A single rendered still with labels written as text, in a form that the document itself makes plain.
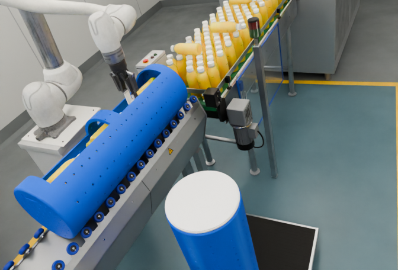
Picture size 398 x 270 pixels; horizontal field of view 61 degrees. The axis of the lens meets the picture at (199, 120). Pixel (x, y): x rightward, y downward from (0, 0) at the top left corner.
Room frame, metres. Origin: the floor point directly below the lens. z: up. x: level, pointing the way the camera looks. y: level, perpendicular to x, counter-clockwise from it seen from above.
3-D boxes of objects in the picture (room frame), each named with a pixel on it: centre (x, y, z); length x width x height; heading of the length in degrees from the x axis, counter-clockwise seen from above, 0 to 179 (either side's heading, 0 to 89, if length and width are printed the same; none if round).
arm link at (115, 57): (1.40, 0.28, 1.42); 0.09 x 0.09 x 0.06
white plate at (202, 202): (0.82, 0.07, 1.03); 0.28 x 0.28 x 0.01
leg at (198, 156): (1.56, 0.07, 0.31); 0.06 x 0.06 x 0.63; 53
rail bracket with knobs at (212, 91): (1.57, -0.11, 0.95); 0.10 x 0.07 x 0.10; 53
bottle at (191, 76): (1.72, -0.03, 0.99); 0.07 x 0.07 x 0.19
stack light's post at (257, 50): (1.75, -0.44, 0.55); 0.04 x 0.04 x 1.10; 53
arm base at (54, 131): (1.64, 0.80, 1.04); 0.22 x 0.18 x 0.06; 146
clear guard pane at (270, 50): (2.00, -0.52, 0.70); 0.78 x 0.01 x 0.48; 143
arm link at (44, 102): (1.66, 0.78, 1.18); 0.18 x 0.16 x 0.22; 151
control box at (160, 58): (2.00, 0.19, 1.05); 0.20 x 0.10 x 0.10; 143
